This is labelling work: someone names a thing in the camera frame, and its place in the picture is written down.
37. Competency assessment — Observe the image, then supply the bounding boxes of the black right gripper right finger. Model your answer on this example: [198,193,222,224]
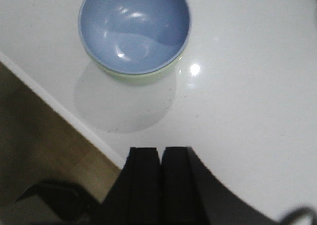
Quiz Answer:
[162,147,277,225]

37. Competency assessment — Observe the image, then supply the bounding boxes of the green plastic bowl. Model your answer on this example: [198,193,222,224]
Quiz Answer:
[90,48,186,85]

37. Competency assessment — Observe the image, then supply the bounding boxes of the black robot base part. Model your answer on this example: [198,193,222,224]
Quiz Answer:
[16,180,100,222]

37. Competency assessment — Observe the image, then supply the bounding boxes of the blue plastic bowl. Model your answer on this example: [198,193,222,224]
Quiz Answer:
[78,0,191,76]

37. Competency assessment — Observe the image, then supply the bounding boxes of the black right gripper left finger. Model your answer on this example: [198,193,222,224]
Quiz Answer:
[91,147,161,225]

